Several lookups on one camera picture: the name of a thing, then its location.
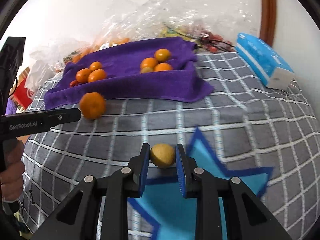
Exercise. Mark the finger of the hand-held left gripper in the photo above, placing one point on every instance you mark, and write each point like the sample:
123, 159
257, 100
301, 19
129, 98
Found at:
65, 117

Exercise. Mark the cluster of red cherry tomatoes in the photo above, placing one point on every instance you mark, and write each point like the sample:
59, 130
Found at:
212, 37

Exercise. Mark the white plastic bag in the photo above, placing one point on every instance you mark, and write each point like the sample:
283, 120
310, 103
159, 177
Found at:
37, 67

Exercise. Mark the red paper shopping bag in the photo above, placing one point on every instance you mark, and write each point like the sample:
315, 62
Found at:
23, 95

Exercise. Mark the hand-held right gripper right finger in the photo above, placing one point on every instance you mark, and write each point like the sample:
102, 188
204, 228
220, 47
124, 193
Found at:
180, 175

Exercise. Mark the grey checked star blanket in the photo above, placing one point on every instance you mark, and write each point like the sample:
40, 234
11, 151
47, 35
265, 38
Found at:
225, 110

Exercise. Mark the crumpled clear plastic bag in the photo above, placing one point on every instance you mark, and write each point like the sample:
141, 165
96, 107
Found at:
150, 15

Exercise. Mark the yellow plastic package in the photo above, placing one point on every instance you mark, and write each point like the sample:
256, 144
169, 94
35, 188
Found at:
170, 33

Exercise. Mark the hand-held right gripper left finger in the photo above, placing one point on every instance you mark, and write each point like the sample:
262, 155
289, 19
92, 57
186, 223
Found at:
143, 175

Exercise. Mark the small yellow lemon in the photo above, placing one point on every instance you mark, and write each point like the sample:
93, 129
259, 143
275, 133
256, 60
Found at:
162, 155
146, 70

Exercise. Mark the purple towel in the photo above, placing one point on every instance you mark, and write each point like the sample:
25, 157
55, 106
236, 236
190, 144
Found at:
130, 85

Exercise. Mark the small red tomato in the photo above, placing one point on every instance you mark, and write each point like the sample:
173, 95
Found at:
73, 83

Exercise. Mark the brown wooden door frame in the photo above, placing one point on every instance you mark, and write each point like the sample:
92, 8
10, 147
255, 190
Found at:
269, 10

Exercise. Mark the clear bag of mandarins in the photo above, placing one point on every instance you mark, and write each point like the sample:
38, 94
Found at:
120, 41

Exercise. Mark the blue tissue pack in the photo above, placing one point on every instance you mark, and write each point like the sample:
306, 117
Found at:
260, 57

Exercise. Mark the person's left hand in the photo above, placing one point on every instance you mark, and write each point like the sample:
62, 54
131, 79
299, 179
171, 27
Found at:
13, 170

